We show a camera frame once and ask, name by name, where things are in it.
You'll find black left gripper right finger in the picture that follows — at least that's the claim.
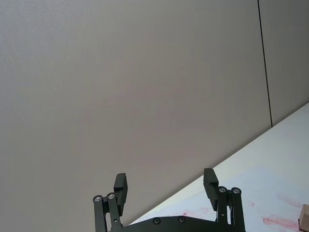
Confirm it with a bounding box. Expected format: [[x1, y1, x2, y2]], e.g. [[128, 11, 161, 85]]
[[203, 168, 246, 232]]

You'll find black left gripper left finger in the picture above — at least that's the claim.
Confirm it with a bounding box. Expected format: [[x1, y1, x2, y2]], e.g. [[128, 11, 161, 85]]
[[92, 173, 129, 232]]

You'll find brown cardboard tray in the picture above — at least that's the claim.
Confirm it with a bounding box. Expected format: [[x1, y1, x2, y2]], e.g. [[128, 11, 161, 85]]
[[298, 204, 309, 232]]

